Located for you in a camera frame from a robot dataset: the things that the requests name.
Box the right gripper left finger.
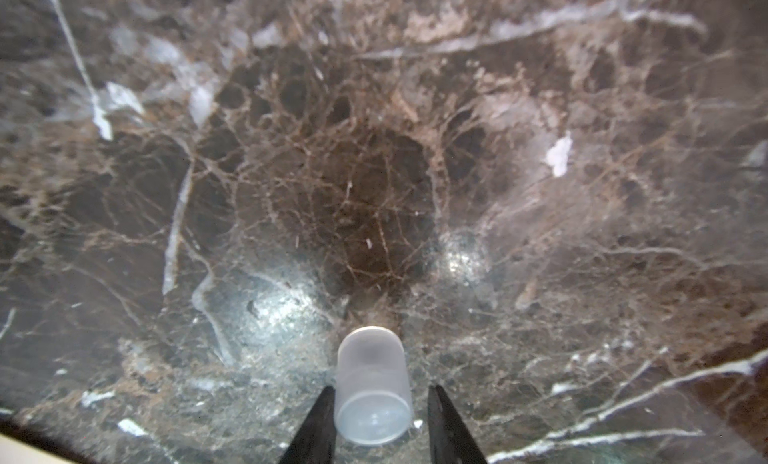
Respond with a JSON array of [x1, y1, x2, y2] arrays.
[[279, 386, 336, 464]]

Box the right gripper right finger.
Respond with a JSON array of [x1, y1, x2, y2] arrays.
[[427, 385, 488, 464]]

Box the clear glue stick cap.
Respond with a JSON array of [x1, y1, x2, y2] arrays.
[[334, 326, 413, 446]]

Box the beige envelope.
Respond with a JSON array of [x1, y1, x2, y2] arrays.
[[1, 434, 75, 464]]

